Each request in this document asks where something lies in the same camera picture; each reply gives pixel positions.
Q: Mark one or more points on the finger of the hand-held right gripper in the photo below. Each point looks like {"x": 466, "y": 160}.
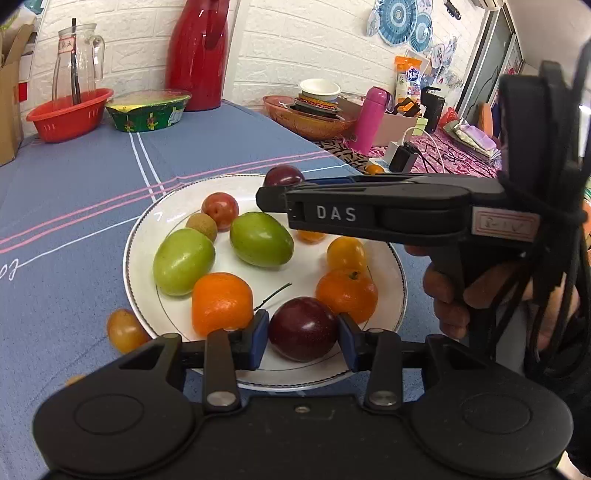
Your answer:
{"x": 272, "y": 198}

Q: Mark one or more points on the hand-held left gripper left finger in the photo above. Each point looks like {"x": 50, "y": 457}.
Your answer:
{"x": 257, "y": 339}

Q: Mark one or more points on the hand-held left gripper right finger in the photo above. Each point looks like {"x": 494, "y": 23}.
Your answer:
{"x": 349, "y": 344}

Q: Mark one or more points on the small dark red plum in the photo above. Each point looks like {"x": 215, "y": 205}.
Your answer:
{"x": 283, "y": 176}

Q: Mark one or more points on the green mango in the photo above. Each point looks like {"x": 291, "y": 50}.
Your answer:
{"x": 261, "y": 239}

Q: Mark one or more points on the large dark red plum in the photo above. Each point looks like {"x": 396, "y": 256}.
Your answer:
{"x": 302, "y": 328}

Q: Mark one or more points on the orange tangerine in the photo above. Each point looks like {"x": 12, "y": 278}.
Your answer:
{"x": 221, "y": 302}
{"x": 346, "y": 295}

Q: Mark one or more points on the small bright red plum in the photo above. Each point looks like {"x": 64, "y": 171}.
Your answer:
{"x": 220, "y": 211}

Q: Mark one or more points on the orange kumquat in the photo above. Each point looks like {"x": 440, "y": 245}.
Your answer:
{"x": 346, "y": 254}
{"x": 310, "y": 237}

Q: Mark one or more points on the white plate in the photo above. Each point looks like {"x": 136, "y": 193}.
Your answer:
{"x": 300, "y": 281}

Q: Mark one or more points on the brown longan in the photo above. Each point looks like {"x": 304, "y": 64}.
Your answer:
{"x": 202, "y": 226}

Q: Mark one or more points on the green jujube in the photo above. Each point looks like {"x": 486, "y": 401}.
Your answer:
{"x": 183, "y": 261}

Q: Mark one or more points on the yellow red plum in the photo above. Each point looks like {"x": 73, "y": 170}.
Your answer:
{"x": 125, "y": 328}

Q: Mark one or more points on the person's right hand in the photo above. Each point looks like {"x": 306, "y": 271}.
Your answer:
{"x": 443, "y": 286}

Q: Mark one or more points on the black charger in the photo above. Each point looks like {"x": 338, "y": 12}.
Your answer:
{"x": 404, "y": 157}

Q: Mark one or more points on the small orange fruit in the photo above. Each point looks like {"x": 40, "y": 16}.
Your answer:
{"x": 375, "y": 169}

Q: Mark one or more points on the pink patterned cloth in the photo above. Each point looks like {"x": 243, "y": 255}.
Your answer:
{"x": 443, "y": 157}

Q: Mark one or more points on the brown glass bowl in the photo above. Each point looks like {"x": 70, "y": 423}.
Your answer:
{"x": 300, "y": 122}

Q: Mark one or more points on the folded cloths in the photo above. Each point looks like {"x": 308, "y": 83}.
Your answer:
{"x": 475, "y": 138}

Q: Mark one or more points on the pink bottle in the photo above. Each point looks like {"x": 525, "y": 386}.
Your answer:
{"x": 369, "y": 120}

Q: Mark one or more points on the black pump bottle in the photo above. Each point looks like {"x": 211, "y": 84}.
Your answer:
{"x": 431, "y": 108}

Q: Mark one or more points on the orange snack packet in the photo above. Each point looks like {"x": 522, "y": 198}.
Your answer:
{"x": 408, "y": 78}

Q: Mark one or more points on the green paper bowl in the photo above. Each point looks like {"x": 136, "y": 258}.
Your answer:
{"x": 148, "y": 113}

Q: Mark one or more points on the red thermos jug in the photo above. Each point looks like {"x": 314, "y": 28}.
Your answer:
{"x": 198, "y": 50}

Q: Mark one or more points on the blue striped tablecloth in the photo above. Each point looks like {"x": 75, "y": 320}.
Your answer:
{"x": 69, "y": 207}

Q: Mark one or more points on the red plastic basket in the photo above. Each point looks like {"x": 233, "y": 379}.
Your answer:
{"x": 69, "y": 117}

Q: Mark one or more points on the glass pitcher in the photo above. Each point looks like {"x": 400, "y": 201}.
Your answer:
{"x": 81, "y": 64}

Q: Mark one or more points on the black stirrer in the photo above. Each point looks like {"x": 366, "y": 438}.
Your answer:
{"x": 75, "y": 64}

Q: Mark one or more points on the cardboard box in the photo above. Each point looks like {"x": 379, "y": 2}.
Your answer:
{"x": 9, "y": 92}

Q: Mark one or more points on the blue patterned wall plates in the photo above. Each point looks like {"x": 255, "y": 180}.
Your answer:
{"x": 401, "y": 23}

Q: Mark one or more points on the black wall rack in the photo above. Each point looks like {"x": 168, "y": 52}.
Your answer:
{"x": 452, "y": 9}

